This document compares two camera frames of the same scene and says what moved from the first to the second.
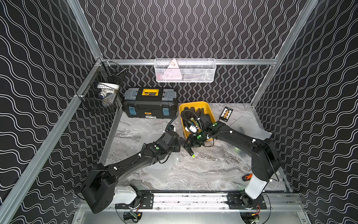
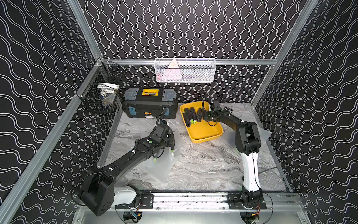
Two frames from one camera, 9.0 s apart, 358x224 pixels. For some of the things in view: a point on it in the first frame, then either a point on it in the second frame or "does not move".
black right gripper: x=191 y=142 to x=204 y=115
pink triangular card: x=172 y=73 does not move
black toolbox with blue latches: x=153 y=102 does not move
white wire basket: x=185 y=70 does not move
